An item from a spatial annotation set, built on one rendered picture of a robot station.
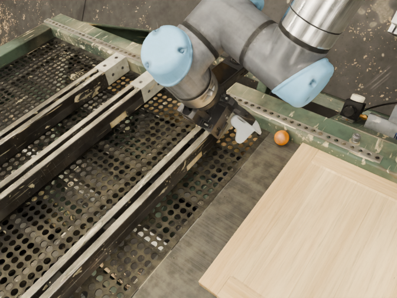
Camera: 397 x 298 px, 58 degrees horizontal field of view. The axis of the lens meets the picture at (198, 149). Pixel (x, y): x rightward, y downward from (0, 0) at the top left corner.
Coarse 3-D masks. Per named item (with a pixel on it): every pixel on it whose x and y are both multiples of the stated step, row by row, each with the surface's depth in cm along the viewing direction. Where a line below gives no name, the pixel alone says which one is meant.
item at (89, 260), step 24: (192, 144) 113; (168, 168) 108; (144, 192) 102; (168, 192) 110; (120, 216) 97; (144, 216) 104; (96, 240) 93; (120, 240) 99; (72, 264) 89; (96, 264) 94; (48, 288) 86; (72, 288) 90
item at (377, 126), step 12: (360, 96) 122; (348, 108) 117; (360, 108) 119; (372, 108) 127; (396, 108) 112; (336, 120) 119; (360, 120) 129; (372, 120) 118; (384, 120) 116; (396, 120) 112; (372, 132) 116; (384, 132) 117; (396, 132) 115; (396, 144) 110
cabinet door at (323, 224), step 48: (288, 192) 105; (336, 192) 104; (384, 192) 102; (240, 240) 96; (288, 240) 95; (336, 240) 94; (384, 240) 93; (240, 288) 87; (288, 288) 87; (336, 288) 86; (384, 288) 85
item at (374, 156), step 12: (60, 24) 175; (84, 36) 166; (108, 48) 158; (120, 48) 157; (252, 108) 125; (264, 108) 124; (288, 120) 120; (312, 132) 115; (324, 132) 115; (336, 144) 111; (348, 144) 111; (372, 156) 107
